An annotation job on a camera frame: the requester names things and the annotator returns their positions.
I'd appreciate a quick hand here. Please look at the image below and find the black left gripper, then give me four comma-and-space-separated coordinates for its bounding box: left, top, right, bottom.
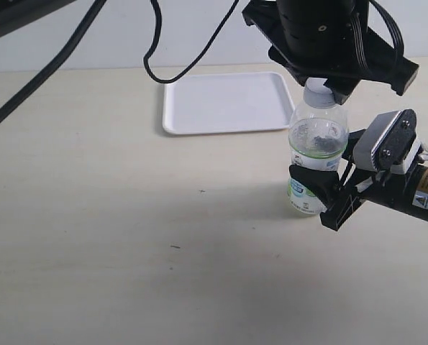
242, 1, 419, 105

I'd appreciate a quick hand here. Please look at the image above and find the white plastic tray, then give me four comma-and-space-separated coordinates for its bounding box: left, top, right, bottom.
162, 71, 295, 135

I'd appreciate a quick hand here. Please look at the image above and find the thick black cable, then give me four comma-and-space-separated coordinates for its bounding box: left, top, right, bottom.
0, 0, 106, 139

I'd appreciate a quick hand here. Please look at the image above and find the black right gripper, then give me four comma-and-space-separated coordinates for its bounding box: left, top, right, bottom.
288, 129, 378, 231

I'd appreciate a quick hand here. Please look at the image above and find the white bottle cap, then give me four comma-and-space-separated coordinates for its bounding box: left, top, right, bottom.
303, 78, 336, 109

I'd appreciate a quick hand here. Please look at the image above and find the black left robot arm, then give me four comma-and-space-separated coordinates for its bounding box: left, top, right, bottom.
242, 0, 419, 105

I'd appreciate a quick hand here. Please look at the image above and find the clear plastic drink bottle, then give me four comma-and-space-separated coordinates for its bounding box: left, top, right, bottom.
285, 102, 350, 217

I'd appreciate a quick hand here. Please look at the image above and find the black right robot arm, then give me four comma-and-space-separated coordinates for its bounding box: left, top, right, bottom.
289, 130, 428, 231

